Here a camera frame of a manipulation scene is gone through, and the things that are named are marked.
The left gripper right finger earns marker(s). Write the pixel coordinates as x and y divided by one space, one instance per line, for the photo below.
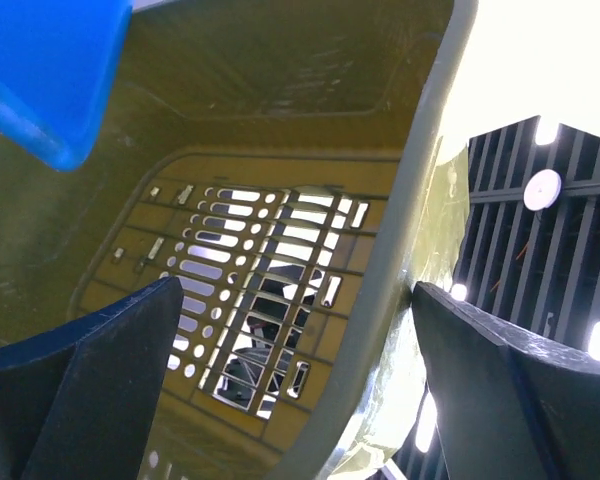
511 404

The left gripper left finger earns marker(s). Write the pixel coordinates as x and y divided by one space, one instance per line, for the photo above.
78 401

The olive perforated plastic tub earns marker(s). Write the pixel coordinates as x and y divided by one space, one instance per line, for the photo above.
291 164

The blue plastic tub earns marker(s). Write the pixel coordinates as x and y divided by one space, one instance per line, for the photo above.
58 61

